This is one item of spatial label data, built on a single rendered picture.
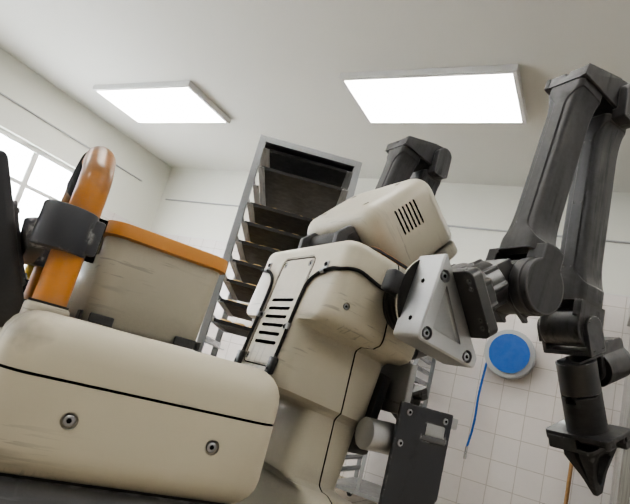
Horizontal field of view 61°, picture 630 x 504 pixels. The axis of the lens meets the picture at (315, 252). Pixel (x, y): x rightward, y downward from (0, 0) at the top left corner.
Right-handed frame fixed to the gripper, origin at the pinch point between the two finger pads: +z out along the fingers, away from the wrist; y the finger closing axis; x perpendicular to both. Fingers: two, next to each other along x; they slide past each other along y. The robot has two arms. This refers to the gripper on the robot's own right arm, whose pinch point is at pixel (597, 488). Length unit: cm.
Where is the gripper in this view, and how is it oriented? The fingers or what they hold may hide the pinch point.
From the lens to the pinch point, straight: 97.9
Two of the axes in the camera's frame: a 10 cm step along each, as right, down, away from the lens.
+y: -5.1, 0.9, 8.6
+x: -8.5, 1.4, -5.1
